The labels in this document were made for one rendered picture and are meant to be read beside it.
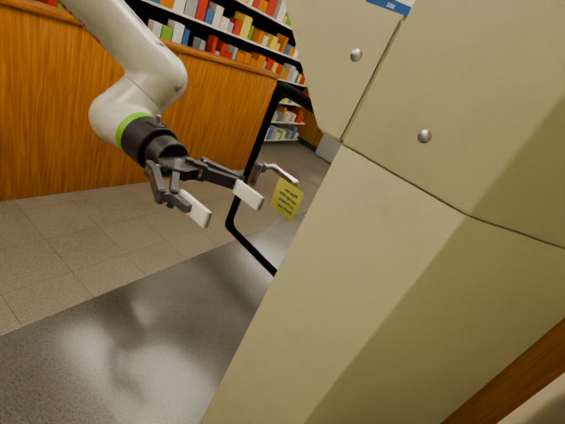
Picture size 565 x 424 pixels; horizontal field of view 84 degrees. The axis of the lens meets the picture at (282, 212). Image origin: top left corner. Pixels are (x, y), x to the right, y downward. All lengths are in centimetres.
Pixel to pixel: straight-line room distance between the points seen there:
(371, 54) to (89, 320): 59
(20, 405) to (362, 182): 52
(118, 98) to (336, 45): 52
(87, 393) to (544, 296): 58
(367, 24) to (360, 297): 22
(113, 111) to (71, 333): 40
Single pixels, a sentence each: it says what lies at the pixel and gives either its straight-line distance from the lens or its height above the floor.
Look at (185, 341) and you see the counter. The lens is 66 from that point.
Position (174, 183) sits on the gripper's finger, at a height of 121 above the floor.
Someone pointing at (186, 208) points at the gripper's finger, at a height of 120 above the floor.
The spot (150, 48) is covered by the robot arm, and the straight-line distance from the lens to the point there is 74.
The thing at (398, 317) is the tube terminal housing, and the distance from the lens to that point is 31.
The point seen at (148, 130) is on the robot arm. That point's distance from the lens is 65.
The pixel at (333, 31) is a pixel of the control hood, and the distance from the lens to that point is 29.
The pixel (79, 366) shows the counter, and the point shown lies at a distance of 62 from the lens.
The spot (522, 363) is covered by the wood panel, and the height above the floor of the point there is 116.
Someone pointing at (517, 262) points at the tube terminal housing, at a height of 139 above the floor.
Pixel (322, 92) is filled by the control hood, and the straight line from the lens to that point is 29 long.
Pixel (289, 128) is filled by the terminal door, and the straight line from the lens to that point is 70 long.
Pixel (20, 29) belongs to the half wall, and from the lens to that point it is 222.
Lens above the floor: 146
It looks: 26 degrees down
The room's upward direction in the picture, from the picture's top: 25 degrees clockwise
